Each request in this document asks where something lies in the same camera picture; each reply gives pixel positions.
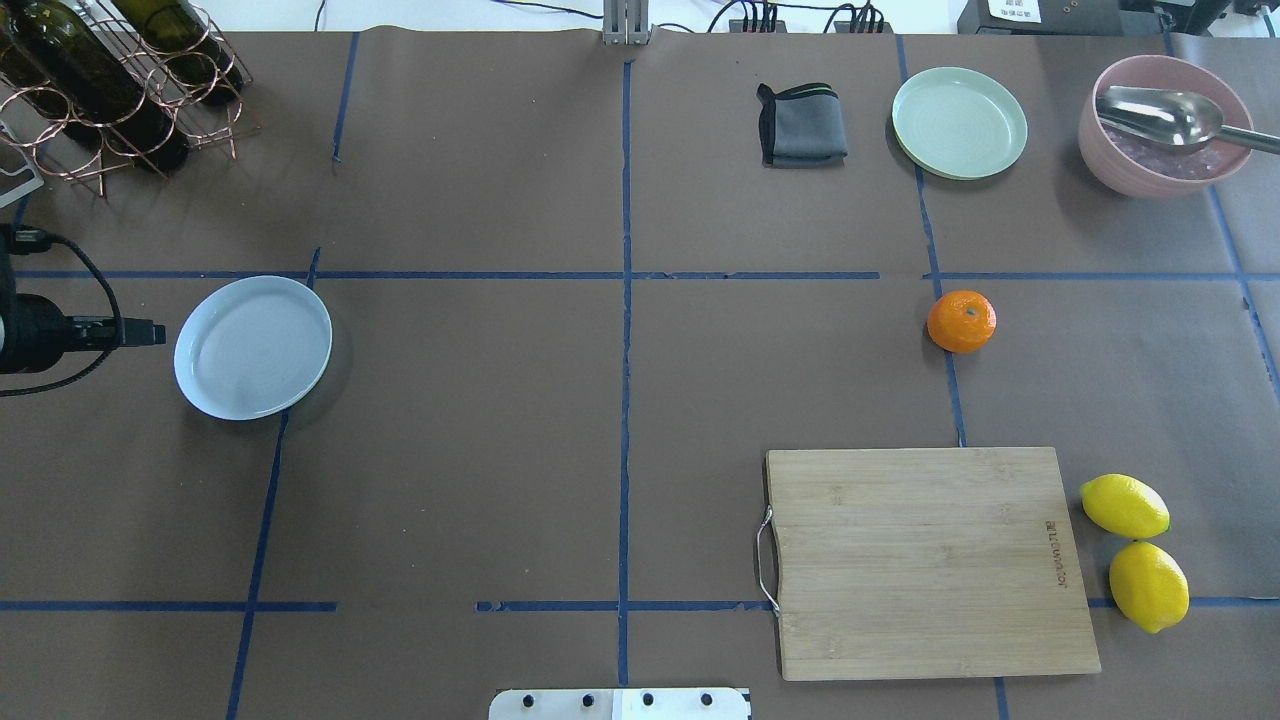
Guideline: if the lemon board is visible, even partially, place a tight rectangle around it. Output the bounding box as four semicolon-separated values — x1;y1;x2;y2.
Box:
1107;541;1190;634
1080;473;1171;541

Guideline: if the copper wire bottle rack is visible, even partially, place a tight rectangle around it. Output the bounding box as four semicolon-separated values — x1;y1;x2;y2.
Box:
3;1;262;196

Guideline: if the dark wine bottle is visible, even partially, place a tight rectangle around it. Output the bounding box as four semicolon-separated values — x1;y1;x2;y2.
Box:
3;1;189;174
113;1;244;108

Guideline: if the metal scoop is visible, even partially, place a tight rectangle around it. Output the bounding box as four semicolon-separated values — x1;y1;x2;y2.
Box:
1094;85;1279;155

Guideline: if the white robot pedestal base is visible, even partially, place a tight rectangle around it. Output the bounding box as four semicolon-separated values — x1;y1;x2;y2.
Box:
488;685;753;719

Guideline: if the light green plate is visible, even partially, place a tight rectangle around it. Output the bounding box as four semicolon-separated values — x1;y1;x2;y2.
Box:
891;67;1029;181

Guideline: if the lemon near board upper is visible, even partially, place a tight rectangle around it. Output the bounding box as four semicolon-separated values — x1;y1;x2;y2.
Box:
1080;473;1171;541

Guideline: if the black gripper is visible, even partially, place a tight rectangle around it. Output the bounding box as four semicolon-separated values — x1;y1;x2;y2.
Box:
1;293;166;374

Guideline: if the lemon near board lower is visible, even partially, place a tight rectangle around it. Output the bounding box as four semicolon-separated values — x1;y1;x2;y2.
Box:
1107;541;1190;634

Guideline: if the grey folded cloth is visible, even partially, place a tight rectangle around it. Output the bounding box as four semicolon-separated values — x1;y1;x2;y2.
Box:
756;83;849;169

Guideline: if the wooden cutting board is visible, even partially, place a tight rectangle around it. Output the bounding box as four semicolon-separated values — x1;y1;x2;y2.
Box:
764;447;1101;682

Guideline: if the orange fruit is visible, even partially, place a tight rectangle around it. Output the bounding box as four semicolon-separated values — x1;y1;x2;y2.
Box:
925;290;998;354

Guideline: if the light blue plate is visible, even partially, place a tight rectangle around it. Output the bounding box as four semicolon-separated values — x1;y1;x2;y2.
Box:
173;275;333;421

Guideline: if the aluminium frame post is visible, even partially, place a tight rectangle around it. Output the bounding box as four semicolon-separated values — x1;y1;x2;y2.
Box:
602;0;653;46

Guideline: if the pink bowl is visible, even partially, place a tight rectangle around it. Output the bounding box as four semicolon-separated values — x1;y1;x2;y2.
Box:
1076;54;1254;199

